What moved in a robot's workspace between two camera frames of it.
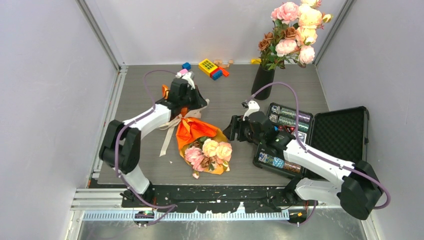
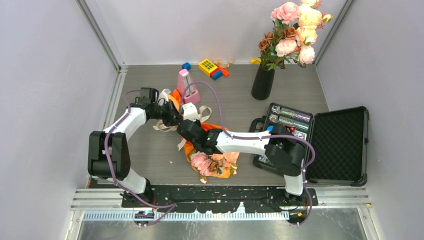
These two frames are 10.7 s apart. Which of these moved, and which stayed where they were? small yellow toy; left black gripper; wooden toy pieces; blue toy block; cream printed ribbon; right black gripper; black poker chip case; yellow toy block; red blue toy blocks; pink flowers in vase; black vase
Moved: right black gripper; cream printed ribbon; left black gripper
Stayed: wooden toy pieces; yellow toy block; small yellow toy; red blue toy blocks; black vase; pink flowers in vase; blue toy block; black poker chip case
